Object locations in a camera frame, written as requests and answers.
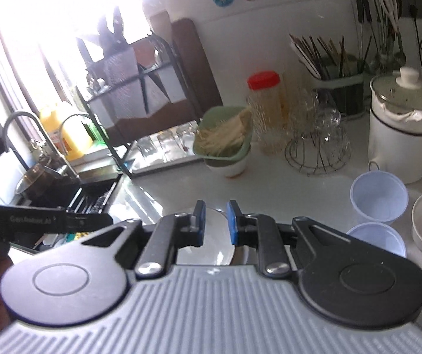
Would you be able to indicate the black metal dish rack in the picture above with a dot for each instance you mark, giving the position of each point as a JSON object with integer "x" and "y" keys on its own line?
{"x": 137, "y": 90}

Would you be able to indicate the light blue plastic bowl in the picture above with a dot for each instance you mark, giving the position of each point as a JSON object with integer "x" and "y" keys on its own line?
{"x": 379, "y": 196}

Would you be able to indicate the white leaf-patterned plate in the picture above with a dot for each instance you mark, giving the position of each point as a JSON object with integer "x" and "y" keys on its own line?
{"x": 217, "y": 248}

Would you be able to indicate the dry noodle bundle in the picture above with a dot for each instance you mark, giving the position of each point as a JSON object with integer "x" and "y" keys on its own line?
{"x": 225, "y": 136}

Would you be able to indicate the wire glass holder rack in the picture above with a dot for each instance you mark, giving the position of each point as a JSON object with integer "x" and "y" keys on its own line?
{"x": 319, "y": 144}

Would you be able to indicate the white bowl under strainer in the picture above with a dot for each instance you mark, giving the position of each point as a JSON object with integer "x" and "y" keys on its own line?
{"x": 227, "y": 169}

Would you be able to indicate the red-lidded clear jar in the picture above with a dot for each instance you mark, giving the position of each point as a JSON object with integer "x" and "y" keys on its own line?
{"x": 269, "y": 109}

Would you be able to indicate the white drain tray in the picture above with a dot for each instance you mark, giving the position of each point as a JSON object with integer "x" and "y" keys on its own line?
{"x": 163, "y": 150}

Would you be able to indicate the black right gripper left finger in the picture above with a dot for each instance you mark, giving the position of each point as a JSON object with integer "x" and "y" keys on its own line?
{"x": 145, "y": 252}

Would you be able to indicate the orange detergent bottle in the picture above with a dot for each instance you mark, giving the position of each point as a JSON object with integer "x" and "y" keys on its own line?
{"x": 74, "y": 141}

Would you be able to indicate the white electric cooking pot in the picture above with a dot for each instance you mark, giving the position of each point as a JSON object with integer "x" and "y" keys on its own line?
{"x": 395, "y": 128}

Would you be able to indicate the green strainer basket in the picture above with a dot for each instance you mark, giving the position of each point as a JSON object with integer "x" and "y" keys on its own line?
{"x": 225, "y": 132}

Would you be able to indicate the brown wooden cutting board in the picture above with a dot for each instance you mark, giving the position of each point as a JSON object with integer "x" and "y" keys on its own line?
{"x": 199, "y": 81}

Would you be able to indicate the green chopstick holder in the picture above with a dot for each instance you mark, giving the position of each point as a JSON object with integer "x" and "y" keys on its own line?
{"x": 346, "y": 94}

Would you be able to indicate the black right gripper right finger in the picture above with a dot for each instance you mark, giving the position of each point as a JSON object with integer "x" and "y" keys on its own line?
{"x": 269, "y": 238}

